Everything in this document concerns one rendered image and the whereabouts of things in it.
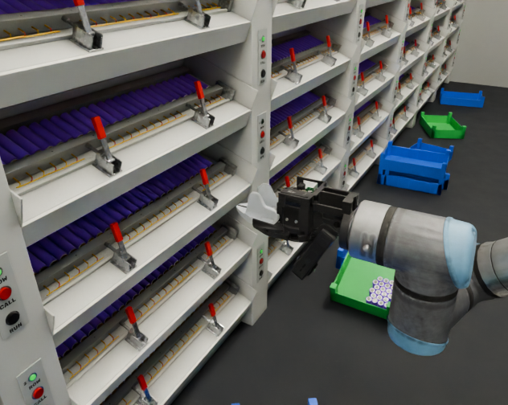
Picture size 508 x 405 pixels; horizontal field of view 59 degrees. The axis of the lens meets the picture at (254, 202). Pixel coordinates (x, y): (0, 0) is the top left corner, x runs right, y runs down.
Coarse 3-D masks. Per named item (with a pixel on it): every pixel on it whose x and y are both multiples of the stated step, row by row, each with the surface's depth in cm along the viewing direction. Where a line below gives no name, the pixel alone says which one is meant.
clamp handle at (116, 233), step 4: (112, 224) 79; (116, 224) 79; (112, 228) 79; (116, 228) 79; (116, 232) 79; (120, 232) 80; (116, 236) 80; (120, 236) 80; (116, 240) 80; (120, 240) 80; (120, 244) 80; (120, 248) 81; (124, 248) 81; (124, 252) 81; (120, 256) 82; (124, 256) 81; (128, 256) 82
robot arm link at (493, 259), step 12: (504, 240) 69; (480, 252) 71; (492, 252) 69; (504, 252) 67; (480, 264) 70; (492, 264) 69; (504, 264) 67; (480, 276) 70; (492, 276) 69; (504, 276) 67; (468, 288) 70; (480, 288) 71; (492, 288) 69; (504, 288) 68; (480, 300) 73
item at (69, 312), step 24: (216, 144) 115; (240, 168) 114; (192, 192) 105; (216, 192) 108; (240, 192) 111; (192, 216) 99; (216, 216) 105; (144, 240) 89; (168, 240) 91; (144, 264) 85; (72, 288) 76; (96, 288) 77; (120, 288) 81; (48, 312) 66; (72, 312) 73; (96, 312) 78
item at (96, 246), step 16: (208, 176) 108; (224, 176) 112; (176, 192) 99; (144, 208) 92; (160, 208) 95; (176, 208) 98; (128, 224) 88; (96, 240) 82; (112, 240) 85; (128, 240) 87; (80, 256) 78; (96, 256) 81; (48, 272) 74; (64, 272) 76; (80, 272) 78; (48, 288) 73
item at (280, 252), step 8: (272, 240) 153; (280, 240) 158; (288, 240) 153; (272, 248) 154; (280, 248) 154; (288, 248) 153; (296, 248) 157; (272, 256) 150; (280, 256) 152; (288, 256) 153; (272, 264) 148; (280, 264) 149; (272, 272) 145; (280, 272) 152; (272, 280) 148
